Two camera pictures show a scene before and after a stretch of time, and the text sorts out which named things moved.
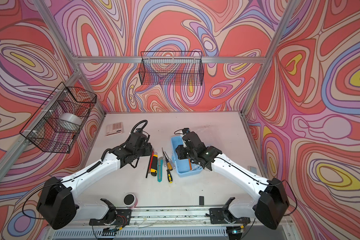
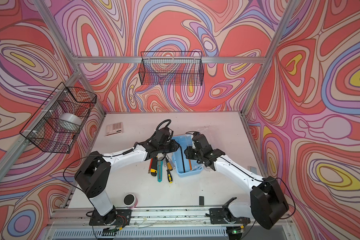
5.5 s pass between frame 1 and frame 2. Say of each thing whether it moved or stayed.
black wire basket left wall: stayed
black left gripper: moved
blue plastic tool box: stayed
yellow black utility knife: stayed
